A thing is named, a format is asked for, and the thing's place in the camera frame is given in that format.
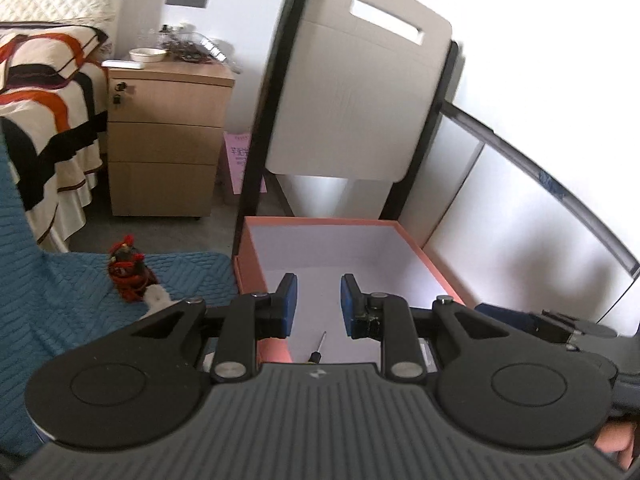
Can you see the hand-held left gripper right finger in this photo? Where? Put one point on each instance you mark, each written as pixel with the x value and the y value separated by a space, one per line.
pixel 348 305

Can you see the white desk with black edge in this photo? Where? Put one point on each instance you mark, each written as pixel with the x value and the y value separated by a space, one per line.
pixel 500 200

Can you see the flat white device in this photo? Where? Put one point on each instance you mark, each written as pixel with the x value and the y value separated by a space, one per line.
pixel 122 64

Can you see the clear box of trinkets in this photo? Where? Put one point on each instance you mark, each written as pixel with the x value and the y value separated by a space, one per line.
pixel 192 45

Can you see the blue knitted blanket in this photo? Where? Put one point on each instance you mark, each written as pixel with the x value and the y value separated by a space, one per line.
pixel 75 285

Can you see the striped bed blanket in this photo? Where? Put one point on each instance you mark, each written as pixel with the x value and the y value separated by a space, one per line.
pixel 45 110

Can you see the white chair with black frame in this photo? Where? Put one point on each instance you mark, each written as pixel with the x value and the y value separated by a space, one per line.
pixel 350 95

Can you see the wooden drawer nightstand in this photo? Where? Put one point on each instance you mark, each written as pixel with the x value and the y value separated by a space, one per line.
pixel 165 135

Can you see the red plush toy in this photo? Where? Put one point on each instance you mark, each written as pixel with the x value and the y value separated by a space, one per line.
pixel 131 272

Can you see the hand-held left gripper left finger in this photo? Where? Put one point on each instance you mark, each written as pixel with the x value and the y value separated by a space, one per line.
pixel 288 305

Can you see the white bowl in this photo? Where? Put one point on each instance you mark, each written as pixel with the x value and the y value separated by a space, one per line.
pixel 147 54

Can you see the pink paper bag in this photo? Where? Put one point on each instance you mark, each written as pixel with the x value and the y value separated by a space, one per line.
pixel 237 160

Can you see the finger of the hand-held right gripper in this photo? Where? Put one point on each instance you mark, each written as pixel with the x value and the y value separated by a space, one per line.
pixel 505 316

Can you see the black drawer keys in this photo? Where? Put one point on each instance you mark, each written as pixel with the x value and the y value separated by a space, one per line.
pixel 118 95

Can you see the orange cardboard box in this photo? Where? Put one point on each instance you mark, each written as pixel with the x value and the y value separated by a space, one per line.
pixel 320 255

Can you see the person's right hand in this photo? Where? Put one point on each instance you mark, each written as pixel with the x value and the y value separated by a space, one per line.
pixel 620 442

